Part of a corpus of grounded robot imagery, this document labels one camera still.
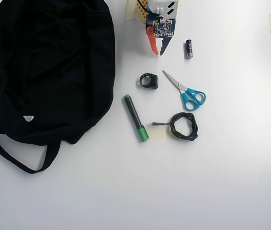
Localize green and black marker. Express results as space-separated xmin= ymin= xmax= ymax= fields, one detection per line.
xmin=123 ymin=94 xmax=150 ymax=143

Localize yellow perforated base block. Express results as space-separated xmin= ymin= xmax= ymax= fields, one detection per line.
xmin=135 ymin=0 xmax=154 ymax=25

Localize black ring strap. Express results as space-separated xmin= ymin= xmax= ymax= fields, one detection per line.
xmin=139 ymin=73 xmax=159 ymax=90

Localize black AA battery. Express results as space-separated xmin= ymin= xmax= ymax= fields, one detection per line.
xmin=185 ymin=39 xmax=194 ymax=60

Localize black braided cable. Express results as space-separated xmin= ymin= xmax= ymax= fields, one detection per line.
xmin=149 ymin=112 xmax=199 ymax=142

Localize black fabric bag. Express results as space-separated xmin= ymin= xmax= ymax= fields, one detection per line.
xmin=0 ymin=0 xmax=116 ymax=175

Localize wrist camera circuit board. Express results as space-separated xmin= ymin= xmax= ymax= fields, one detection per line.
xmin=152 ymin=19 xmax=172 ymax=39

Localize blue handled scissors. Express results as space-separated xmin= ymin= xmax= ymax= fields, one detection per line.
xmin=162 ymin=69 xmax=207 ymax=111

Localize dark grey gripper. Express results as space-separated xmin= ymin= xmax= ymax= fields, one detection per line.
xmin=146 ymin=15 xmax=176 ymax=57

